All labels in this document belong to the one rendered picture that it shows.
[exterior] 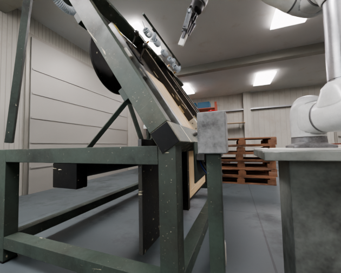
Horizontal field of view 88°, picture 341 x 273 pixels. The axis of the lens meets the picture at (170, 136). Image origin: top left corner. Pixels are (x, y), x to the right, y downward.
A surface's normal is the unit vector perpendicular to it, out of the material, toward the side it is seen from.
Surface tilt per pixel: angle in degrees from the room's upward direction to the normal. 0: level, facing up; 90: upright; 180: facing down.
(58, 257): 90
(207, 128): 90
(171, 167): 90
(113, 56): 90
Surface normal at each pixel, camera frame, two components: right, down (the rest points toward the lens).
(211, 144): -0.36, -0.04
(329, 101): -1.00, -0.06
